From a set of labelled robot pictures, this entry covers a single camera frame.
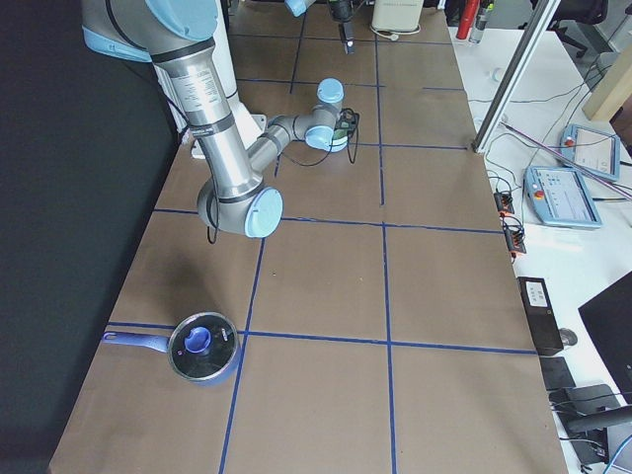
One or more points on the green bowl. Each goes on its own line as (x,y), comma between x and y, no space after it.
(339,140)

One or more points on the blue bowl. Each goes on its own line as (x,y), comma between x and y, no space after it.
(338,146)

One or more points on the cream white toaster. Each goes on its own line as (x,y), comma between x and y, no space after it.
(397,16)

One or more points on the clear bottle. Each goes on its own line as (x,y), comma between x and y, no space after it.
(484,12)

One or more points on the near blue teach pendant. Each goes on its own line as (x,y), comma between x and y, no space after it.
(560,197)

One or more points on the blue teach pendant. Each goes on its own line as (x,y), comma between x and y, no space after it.
(596,150)
(560,197)

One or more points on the far blue teach pendant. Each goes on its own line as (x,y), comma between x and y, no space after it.
(596,150)

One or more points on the blue saucepan with glass lid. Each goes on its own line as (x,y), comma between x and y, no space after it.
(203,349)

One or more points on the black power adapter box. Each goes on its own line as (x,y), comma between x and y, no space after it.
(539,315)

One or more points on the black monitor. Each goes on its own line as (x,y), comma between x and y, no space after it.
(607,319)

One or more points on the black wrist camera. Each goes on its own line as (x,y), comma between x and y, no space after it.
(348,120)

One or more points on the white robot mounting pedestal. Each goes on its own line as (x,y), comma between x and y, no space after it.
(249,126)

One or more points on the aluminium frame post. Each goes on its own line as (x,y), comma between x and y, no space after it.
(541,17)

